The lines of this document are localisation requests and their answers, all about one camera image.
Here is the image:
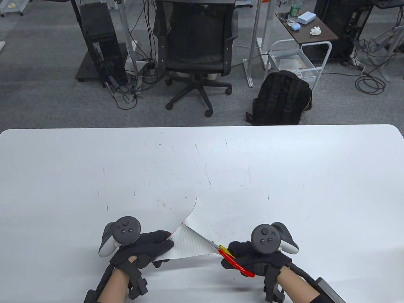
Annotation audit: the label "person's right hand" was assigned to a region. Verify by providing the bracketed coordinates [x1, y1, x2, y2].
[222, 241, 292, 278]

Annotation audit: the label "person's left hand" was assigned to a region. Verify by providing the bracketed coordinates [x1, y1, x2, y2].
[110, 230, 175, 270]

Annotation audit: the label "grey hand controller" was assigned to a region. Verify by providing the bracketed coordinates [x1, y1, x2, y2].
[251, 222, 300, 255]
[98, 216, 141, 258]

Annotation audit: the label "lined white paper sheet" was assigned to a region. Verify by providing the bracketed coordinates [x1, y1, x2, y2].
[157, 196, 223, 262]

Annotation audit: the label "red handled scissors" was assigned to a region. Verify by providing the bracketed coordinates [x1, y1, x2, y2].
[183, 223, 256, 278]

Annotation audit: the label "person's left forearm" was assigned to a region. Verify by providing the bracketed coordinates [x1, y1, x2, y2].
[98, 268, 130, 303]

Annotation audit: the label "black right forearm pack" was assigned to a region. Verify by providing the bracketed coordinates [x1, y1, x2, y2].
[314, 277, 347, 303]

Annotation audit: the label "person's right forearm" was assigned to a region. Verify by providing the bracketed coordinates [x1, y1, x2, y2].
[278, 267, 322, 303]

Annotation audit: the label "black backpack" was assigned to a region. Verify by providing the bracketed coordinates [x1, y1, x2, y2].
[246, 70, 313, 126]

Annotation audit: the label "black computer tower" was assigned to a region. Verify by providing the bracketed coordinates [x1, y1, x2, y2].
[78, 3, 129, 88]
[314, 0, 373, 63]

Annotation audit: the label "black mesh office chair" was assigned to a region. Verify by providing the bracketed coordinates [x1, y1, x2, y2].
[153, 0, 239, 118]

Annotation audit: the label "white desk leg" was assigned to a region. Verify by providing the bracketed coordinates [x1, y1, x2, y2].
[117, 0, 139, 76]

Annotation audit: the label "white cart with brown top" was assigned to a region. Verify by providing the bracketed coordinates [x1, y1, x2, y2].
[264, 12, 340, 90]

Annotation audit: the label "silver desk leg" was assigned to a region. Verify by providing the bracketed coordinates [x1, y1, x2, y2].
[242, 0, 263, 88]
[256, 0, 276, 70]

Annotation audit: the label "light blue box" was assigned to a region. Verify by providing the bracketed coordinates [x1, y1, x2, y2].
[298, 12, 317, 25]

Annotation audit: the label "green plastic bottle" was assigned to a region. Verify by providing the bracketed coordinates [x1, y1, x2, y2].
[290, 0, 303, 19]

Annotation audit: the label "white wheeled cart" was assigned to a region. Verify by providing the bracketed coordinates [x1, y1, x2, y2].
[0, 0, 32, 17]

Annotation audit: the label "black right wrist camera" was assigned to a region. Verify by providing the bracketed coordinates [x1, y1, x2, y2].
[264, 268, 286, 303]

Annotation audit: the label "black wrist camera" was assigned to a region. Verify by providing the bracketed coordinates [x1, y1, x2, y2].
[264, 268, 286, 303]
[127, 257, 149, 300]

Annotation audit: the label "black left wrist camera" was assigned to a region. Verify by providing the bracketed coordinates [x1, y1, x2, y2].
[127, 257, 149, 300]

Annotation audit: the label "black cable bundle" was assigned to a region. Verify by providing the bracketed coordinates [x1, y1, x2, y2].
[107, 0, 164, 110]

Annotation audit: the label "coiled black cable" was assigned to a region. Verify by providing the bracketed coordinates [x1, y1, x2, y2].
[355, 73, 386, 94]

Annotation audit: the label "tangled black cables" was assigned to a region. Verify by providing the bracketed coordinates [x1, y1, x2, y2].
[350, 27, 404, 74]

